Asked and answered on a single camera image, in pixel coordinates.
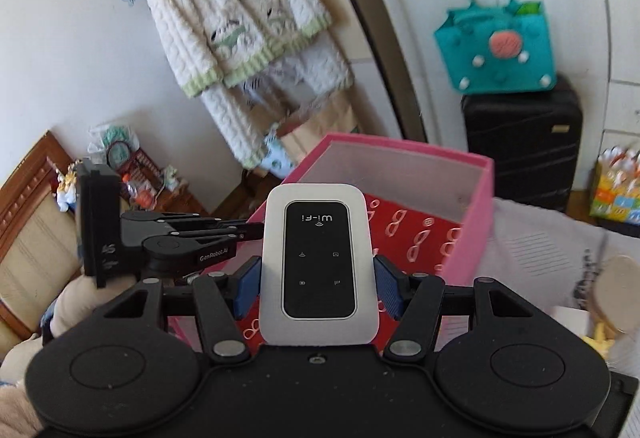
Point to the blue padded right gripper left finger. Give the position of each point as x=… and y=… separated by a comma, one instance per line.
x=244, y=287

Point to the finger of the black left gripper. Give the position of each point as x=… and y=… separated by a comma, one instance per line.
x=185, y=219
x=185, y=254

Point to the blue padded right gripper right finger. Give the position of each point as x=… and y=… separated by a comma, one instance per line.
x=394, y=287

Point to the white wifi router device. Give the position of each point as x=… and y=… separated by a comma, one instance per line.
x=317, y=285

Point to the orange cap bottle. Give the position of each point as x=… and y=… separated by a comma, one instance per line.
x=139, y=192

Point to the wooden nightstand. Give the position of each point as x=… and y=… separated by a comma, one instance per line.
x=180, y=200

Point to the pink storage box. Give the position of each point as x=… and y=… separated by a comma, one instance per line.
x=429, y=212

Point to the wooden headboard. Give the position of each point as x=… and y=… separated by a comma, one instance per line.
x=38, y=241

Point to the white quilted blanket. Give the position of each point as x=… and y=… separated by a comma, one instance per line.
x=552, y=261

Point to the brown paper bag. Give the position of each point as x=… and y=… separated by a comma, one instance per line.
x=304, y=130

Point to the black suitcase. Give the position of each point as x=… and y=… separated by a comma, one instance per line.
x=532, y=137

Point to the white green knit cardigan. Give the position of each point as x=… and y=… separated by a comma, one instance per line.
x=242, y=57

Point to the colourful gift box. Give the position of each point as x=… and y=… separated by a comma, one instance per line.
x=615, y=186

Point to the teal felt handbag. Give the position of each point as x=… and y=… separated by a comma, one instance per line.
x=504, y=49

